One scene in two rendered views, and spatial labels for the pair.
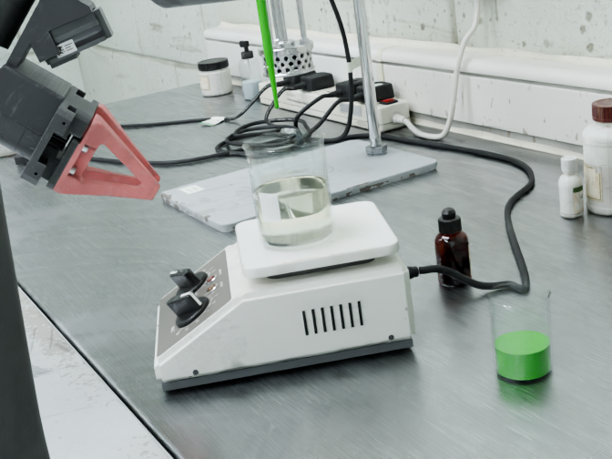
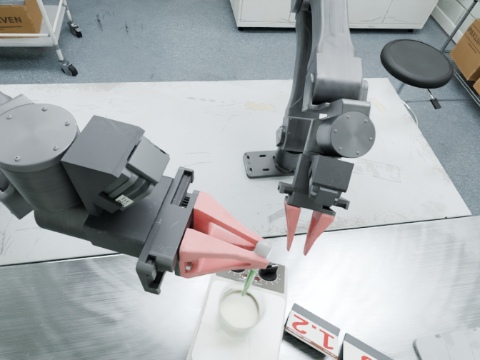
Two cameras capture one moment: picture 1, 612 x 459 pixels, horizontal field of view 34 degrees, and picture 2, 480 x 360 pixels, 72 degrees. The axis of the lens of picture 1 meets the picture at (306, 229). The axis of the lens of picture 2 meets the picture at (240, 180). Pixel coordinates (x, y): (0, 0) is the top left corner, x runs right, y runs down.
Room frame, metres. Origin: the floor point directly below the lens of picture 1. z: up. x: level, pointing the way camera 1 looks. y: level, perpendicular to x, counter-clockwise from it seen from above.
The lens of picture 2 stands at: (0.72, -0.12, 1.50)
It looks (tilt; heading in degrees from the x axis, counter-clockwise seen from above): 55 degrees down; 98
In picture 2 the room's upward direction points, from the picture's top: 11 degrees clockwise
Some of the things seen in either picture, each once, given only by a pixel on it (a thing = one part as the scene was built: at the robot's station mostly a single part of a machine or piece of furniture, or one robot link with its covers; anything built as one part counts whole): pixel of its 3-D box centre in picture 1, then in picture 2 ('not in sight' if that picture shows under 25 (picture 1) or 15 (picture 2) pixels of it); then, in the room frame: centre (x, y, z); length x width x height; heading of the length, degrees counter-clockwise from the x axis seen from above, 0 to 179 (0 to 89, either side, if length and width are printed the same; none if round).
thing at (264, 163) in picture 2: not in sight; (290, 153); (0.75, 0.39, 0.94); 0.20 x 0.07 x 0.08; 27
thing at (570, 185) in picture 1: (570, 187); not in sight; (0.94, -0.27, 0.93); 0.02 x 0.02 x 0.06
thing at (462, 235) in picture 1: (452, 244); not in sight; (0.81, -0.12, 0.93); 0.03 x 0.03 x 0.07
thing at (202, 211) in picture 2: not in sight; (216, 248); (0.69, 0.00, 1.22); 0.09 x 0.07 x 0.07; 4
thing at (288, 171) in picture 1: (290, 190); (241, 311); (0.74, 0.01, 1.03); 0.07 x 0.06 x 0.08; 5
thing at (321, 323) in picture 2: not in sight; (313, 329); (0.87, 0.05, 0.92); 0.09 x 0.06 x 0.04; 169
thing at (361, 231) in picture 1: (312, 236); (241, 327); (0.75, 0.00, 0.98); 0.12 x 0.12 x 0.01; 4
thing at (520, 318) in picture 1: (521, 331); not in sight; (0.63, -0.14, 0.93); 0.04 x 0.04 x 0.06
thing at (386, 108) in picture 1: (327, 100); not in sight; (1.59, -0.06, 0.92); 0.40 x 0.06 x 0.04; 27
